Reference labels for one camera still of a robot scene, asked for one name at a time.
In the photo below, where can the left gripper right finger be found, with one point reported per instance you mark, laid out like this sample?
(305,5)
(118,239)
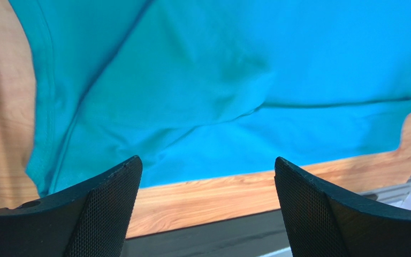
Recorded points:
(323,219)

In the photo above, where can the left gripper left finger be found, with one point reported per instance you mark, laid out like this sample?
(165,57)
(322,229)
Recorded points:
(90,218)

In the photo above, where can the teal t shirt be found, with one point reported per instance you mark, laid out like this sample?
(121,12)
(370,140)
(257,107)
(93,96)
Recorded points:
(208,89)

